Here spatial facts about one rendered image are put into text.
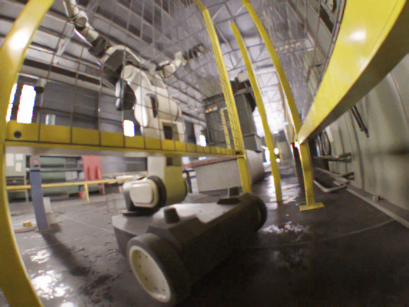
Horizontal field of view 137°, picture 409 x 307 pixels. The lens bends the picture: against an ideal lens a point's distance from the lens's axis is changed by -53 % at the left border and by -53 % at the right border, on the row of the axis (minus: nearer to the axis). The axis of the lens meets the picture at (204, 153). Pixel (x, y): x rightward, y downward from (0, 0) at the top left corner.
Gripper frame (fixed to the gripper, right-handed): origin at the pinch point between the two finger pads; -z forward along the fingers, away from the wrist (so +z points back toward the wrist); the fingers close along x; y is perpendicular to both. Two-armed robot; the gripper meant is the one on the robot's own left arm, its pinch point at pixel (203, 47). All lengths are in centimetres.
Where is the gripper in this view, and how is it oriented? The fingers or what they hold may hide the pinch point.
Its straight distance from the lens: 153.2
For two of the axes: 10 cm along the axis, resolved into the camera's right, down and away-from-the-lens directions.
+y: 1.6, 9.8, -1.1
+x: 4.6, 0.3, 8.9
